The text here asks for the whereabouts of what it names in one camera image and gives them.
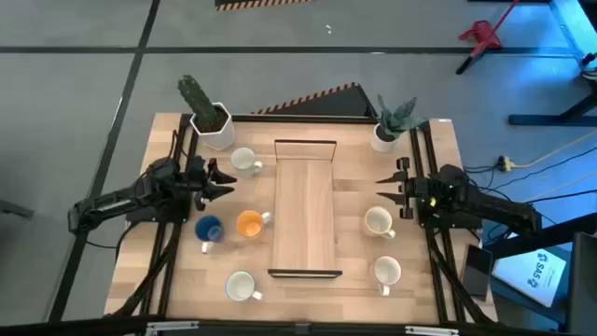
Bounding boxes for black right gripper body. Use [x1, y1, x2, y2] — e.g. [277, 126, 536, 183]
[395, 157, 440, 221]

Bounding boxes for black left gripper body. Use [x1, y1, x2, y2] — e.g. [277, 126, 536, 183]
[185, 155, 219, 212]

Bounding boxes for cream coffee mug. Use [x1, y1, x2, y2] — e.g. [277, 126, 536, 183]
[363, 205, 396, 240]

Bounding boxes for blue coffee mug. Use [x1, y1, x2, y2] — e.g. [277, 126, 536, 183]
[194, 215, 226, 255]

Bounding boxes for orange coffee mug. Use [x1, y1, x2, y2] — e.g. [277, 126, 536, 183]
[236, 209, 273, 240]

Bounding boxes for white coffee mug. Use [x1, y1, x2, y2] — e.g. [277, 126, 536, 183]
[372, 255, 403, 297]

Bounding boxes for white mug with blue rim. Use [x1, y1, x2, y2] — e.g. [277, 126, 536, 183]
[225, 270, 264, 302]

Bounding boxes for white mug with grey outside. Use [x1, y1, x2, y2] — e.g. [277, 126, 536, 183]
[229, 147, 264, 178]

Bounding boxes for leafy plant in white pot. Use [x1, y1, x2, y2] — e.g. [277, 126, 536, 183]
[370, 94, 428, 154]

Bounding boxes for cactus in white hexagonal pot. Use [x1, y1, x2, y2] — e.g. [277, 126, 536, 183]
[176, 74, 237, 151]

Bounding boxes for wooden tray with black ends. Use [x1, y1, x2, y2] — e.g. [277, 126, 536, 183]
[268, 138, 344, 280]

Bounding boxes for black ramp with hazard stripes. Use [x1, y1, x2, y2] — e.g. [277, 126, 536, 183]
[251, 81, 380, 119]

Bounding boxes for black phone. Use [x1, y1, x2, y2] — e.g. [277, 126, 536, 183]
[460, 244, 494, 300]

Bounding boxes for black and red pole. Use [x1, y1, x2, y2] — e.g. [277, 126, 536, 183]
[455, 0, 520, 77]

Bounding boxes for black table leg beam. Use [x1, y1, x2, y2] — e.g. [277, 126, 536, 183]
[484, 212, 597, 260]

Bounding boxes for black bar with silver brackets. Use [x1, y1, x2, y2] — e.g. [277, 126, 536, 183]
[0, 315, 597, 336]

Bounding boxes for red floor stand foot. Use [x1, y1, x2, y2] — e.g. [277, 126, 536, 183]
[457, 19, 504, 52]

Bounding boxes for black hazard striped strip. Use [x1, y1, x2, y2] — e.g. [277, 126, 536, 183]
[214, 0, 316, 12]

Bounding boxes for grey metal foot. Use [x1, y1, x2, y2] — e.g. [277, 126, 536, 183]
[0, 199, 35, 219]

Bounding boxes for sports shoe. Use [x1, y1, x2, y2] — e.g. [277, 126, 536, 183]
[579, 51, 597, 84]

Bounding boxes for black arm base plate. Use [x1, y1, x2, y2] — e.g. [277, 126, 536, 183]
[419, 214, 484, 231]
[125, 204, 191, 224]

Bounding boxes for black aluminium frame rails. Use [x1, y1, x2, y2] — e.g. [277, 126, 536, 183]
[111, 113, 200, 318]
[410, 119, 498, 324]

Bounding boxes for black aluminium frame rail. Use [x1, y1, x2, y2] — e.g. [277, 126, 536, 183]
[230, 114, 379, 124]

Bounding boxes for black floor cable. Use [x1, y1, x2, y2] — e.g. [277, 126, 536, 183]
[463, 147, 597, 188]
[524, 188, 597, 204]

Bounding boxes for black desk leg frame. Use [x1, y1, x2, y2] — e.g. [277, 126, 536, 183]
[507, 78, 597, 127]

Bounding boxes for yellow floor cable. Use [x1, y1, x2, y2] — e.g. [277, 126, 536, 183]
[512, 130, 597, 169]

